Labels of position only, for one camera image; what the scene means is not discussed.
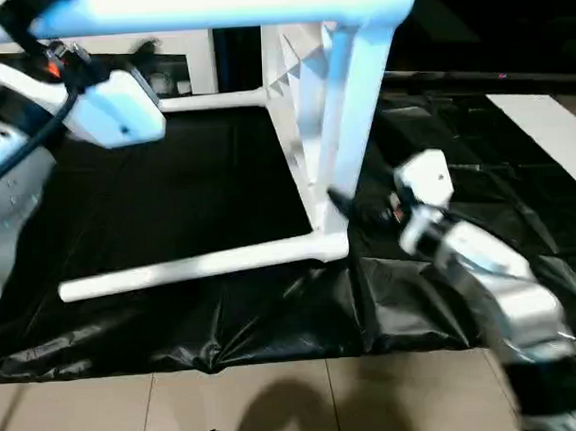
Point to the white plastic table top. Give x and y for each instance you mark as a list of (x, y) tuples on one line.
[(350, 104)]

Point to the white plastic table leg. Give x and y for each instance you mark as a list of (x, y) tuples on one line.
[(214, 10), (176, 271), (218, 100)]

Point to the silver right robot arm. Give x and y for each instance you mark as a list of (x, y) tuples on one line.
[(508, 283)]

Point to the grey object on cabinet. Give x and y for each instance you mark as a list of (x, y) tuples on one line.
[(146, 46)]

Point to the white glass-door cabinet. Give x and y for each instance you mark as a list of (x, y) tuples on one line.
[(200, 62)]

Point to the black plastic mat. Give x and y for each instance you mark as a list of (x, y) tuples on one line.
[(173, 191)]

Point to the white flat board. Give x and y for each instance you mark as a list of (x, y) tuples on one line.
[(540, 131)]

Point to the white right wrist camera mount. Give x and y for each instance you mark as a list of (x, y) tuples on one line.
[(428, 177)]

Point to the blue vertical post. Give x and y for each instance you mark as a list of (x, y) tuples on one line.
[(222, 57)]

